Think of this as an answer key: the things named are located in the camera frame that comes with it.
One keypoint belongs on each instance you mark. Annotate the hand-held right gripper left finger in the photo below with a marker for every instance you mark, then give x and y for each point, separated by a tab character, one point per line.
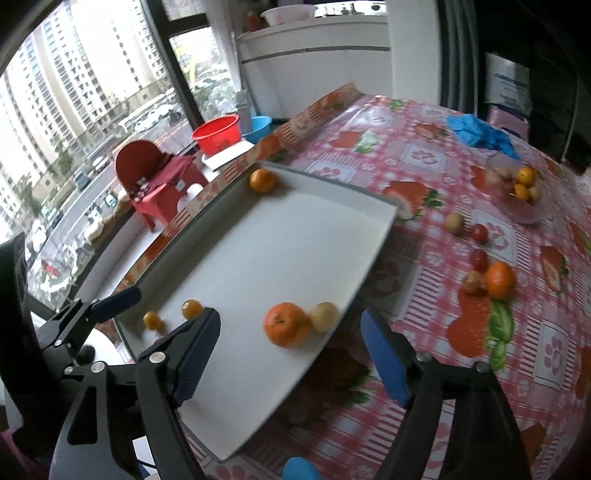
198	355

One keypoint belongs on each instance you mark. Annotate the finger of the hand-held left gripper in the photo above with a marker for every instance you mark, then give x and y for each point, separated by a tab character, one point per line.
120	302

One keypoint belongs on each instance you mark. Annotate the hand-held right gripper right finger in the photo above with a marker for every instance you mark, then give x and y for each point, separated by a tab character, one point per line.
383	360

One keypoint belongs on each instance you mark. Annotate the small yellow kumquat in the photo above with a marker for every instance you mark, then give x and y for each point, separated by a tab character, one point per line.
192	309
152	321

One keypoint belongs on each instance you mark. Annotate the beige round longan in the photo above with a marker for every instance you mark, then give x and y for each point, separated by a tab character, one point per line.
325	316
472	282
454	222

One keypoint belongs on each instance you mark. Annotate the large orange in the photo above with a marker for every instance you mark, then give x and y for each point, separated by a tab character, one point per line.
286	324

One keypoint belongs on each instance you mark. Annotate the white rectangular tray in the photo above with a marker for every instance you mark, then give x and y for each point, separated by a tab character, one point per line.
277	249

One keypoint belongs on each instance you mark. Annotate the red cherry tomato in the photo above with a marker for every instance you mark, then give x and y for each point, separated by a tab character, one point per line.
479	260
479	233

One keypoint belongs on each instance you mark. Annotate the medium orange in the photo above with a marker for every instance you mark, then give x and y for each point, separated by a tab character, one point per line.
262	180
500	279

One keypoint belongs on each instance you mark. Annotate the clear glass bowl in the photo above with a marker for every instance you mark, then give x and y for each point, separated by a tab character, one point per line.
531	210

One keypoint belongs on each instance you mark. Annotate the strawberry paw print tablecloth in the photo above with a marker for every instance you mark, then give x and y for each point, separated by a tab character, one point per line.
434	332

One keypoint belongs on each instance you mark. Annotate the red plastic chair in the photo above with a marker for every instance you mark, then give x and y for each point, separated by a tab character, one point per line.
152	180

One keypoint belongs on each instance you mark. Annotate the white flat scale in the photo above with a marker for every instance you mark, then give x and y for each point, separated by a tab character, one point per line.
226	154

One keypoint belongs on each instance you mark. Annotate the red plastic basin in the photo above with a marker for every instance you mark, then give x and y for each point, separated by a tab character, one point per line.
217	134

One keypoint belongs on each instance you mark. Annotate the large window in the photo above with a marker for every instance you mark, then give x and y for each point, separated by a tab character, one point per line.
83	92

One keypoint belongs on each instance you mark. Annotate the small orange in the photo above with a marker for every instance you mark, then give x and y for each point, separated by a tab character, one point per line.
526	175
521	192

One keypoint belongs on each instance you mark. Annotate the blue plastic basin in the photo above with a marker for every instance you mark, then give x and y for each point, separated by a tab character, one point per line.
257	128

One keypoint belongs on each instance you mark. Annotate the grey stacked cups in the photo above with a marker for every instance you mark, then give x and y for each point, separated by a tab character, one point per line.
244	110

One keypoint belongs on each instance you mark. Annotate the blue disposable gloves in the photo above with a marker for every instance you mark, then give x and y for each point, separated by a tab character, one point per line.
480	131

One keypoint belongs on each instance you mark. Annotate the pink stool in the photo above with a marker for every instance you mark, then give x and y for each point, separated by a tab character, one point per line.
508	123

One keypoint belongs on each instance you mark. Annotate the white cabinet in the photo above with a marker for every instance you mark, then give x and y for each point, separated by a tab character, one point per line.
318	69

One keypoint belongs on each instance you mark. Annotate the white printed plastic bag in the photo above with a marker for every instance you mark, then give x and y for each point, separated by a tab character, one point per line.
508	83

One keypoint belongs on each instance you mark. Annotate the grey curtain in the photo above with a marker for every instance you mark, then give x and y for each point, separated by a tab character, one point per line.
459	50

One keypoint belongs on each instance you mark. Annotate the white bowl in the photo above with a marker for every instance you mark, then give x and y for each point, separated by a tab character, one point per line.
288	14

